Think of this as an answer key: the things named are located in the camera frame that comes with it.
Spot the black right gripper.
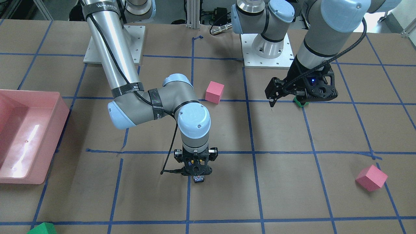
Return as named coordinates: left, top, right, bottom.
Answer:
left=174, top=148, right=218, bottom=176

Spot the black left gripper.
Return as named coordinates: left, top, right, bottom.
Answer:
left=265, top=58, right=338, bottom=108

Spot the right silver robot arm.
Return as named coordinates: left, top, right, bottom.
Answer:
left=80, top=0, right=218, bottom=181

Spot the green cube near base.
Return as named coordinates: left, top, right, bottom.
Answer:
left=293, top=96, right=309, bottom=108

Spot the pink cube near centre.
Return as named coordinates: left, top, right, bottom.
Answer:
left=205, top=81, right=225, bottom=104

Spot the pink cube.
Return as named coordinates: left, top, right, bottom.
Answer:
left=355, top=165, right=388, bottom=192
left=205, top=81, right=225, bottom=104

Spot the pink cube far side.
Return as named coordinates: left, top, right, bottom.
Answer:
left=355, top=165, right=388, bottom=192

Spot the green cube near bin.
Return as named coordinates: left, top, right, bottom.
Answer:
left=27, top=222, right=57, bottom=234

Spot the pink plastic bin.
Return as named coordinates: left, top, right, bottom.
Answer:
left=0, top=89, right=69, bottom=185

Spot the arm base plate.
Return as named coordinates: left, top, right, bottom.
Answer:
left=240, top=34, right=294, bottom=69
left=83, top=25, right=146, bottom=65

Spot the aluminium frame post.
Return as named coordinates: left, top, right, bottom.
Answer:
left=184, top=0, right=202, bottom=31

